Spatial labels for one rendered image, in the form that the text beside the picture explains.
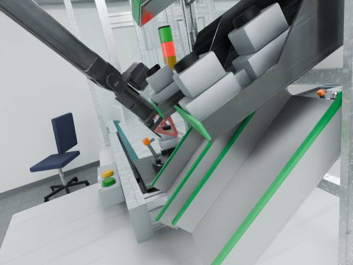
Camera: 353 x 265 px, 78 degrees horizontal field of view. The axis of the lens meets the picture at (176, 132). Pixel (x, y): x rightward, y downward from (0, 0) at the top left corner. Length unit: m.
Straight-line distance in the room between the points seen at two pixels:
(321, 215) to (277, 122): 0.35
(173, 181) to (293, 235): 0.30
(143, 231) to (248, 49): 0.49
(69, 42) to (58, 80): 3.08
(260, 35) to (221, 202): 0.24
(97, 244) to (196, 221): 0.35
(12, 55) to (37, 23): 3.15
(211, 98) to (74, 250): 0.57
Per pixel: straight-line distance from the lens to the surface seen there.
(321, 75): 0.27
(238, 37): 0.28
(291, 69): 0.23
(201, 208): 0.39
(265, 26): 0.27
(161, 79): 0.39
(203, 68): 0.24
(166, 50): 0.87
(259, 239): 0.28
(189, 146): 0.49
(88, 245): 0.69
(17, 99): 3.69
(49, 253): 0.74
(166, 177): 0.51
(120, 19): 1.77
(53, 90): 3.65
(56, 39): 0.58
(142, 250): 0.61
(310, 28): 0.25
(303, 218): 0.65
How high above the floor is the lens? 1.26
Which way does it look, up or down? 16 degrees down
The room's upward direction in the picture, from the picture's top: 11 degrees counter-clockwise
